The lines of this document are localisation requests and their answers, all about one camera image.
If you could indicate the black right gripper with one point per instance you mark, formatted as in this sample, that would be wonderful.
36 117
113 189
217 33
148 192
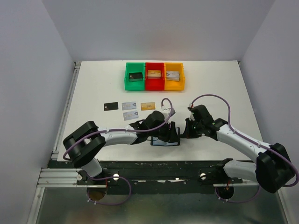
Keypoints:
186 132

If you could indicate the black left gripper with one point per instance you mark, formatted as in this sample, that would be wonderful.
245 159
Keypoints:
173 134

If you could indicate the black leather card holder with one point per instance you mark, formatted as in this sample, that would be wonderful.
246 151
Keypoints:
162 140

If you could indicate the silver VIP credit card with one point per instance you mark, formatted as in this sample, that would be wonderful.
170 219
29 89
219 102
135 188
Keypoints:
128 106

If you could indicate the grey credit card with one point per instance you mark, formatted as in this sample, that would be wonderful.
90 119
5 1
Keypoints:
111 106

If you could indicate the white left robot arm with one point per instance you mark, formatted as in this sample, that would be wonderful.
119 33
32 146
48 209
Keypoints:
84 144

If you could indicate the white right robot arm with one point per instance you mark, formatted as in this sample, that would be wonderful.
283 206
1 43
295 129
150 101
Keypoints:
270 165

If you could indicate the gold credit card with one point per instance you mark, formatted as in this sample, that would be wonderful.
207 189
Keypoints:
153 74

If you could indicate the black credit card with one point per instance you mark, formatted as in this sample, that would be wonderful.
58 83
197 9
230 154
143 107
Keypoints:
135 76

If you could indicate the yellow plastic bin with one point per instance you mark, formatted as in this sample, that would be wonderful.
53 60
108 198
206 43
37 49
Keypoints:
173 85

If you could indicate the red plastic bin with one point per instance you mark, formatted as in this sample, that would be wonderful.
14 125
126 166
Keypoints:
154 84

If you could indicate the green plastic bin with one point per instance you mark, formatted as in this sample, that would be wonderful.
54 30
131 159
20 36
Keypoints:
134 86

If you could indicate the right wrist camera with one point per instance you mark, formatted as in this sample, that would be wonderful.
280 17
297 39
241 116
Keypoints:
191 113

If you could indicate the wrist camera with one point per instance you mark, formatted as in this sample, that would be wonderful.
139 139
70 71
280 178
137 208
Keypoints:
191 113
167 112

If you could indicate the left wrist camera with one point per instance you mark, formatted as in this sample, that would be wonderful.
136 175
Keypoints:
167 112

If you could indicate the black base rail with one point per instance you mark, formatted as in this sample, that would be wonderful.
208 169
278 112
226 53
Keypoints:
145 177

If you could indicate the aluminium frame rail left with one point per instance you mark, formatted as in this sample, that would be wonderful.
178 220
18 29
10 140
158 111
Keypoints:
65 109

